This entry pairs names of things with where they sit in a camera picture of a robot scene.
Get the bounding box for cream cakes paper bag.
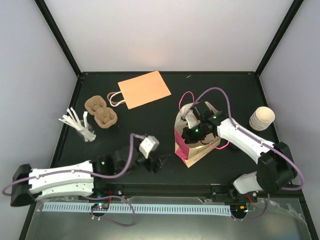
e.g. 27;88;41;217
174;98;230;168

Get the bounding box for brown pulp cup carriers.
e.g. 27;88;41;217
84;95;118;129

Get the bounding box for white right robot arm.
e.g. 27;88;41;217
180;101;298;202

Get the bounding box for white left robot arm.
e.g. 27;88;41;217
10;146;170;207

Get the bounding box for plain brown paper bag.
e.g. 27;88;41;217
107;71;171;110

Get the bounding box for stack of paper cups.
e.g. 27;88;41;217
249;106;276;131

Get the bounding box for white straws bundle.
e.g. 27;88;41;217
58;106;97;143

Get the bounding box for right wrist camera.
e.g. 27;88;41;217
180;111;199;129

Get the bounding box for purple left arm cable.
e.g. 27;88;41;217
1;133;147;196

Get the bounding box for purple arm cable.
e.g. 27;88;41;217
1;133;147;196
189;87;306;192

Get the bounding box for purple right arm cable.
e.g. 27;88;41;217
189;87;306;192

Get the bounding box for light blue cable duct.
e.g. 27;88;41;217
42;202;231;217

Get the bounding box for black frame post right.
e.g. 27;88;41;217
255;0;304;77

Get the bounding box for black frame post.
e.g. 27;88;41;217
255;0;304;77
34;0;82;77

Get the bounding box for black frame post left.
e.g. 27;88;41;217
34;0;82;77

